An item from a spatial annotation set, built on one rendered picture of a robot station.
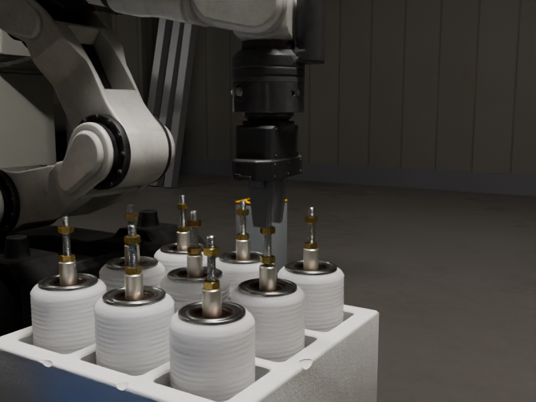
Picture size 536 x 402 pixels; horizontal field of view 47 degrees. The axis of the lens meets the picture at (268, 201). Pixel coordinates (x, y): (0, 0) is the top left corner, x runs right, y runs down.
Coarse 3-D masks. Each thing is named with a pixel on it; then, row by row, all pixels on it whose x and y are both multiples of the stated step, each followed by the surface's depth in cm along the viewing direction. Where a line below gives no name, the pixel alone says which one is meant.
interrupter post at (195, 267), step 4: (188, 256) 83; (192, 256) 83; (196, 256) 83; (200, 256) 84; (188, 260) 83; (192, 260) 83; (196, 260) 83; (200, 260) 84; (188, 264) 84; (192, 264) 83; (196, 264) 83; (200, 264) 84; (188, 268) 84; (192, 268) 83; (196, 268) 83; (200, 268) 84; (188, 272) 84; (192, 272) 83; (196, 272) 83; (200, 272) 84; (188, 276) 84; (192, 276) 84; (196, 276) 84; (200, 276) 84
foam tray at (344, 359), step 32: (352, 320) 88; (0, 352) 78; (32, 352) 76; (320, 352) 76; (352, 352) 84; (0, 384) 79; (32, 384) 75; (64, 384) 72; (96, 384) 69; (128, 384) 67; (160, 384) 67; (256, 384) 67; (288, 384) 69; (320, 384) 76; (352, 384) 85
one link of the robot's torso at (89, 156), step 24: (72, 144) 113; (96, 144) 110; (0, 168) 134; (24, 168) 136; (48, 168) 125; (72, 168) 114; (96, 168) 111; (24, 192) 130; (48, 192) 125; (72, 192) 116; (96, 192) 120; (120, 192) 126; (24, 216) 131; (48, 216) 127
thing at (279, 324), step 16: (240, 304) 75; (256, 304) 74; (272, 304) 74; (288, 304) 75; (304, 304) 78; (256, 320) 74; (272, 320) 74; (288, 320) 75; (304, 320) 78; (256, 336) 75; (272, 336) 74; (288, 336) 75; (304, 336) 78; (256, 352) 75; (272, 352) 75; (288, 352) 76
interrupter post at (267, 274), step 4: (272, 264) 79; (260, 268) 77; (264, 268) 77; (268, 268) 77; (272, 268) 77; (260, 272) 78; (264, 272) 77; (268, 272) 77; (272, 272) 77; (260, 276) 78; (264, 276) 77; (268, 276) 77; (272, 276) 77; (260, 280) 78; (264, 280) 77; (268, 280) 77; (272, 280) 77; (260, 284) 78; (264, 284) 77; (268, 284) 77; (272, 284) 77; (260, 288) 78; (264, 288) 77; (268, 288) 77; (272, 288) 77
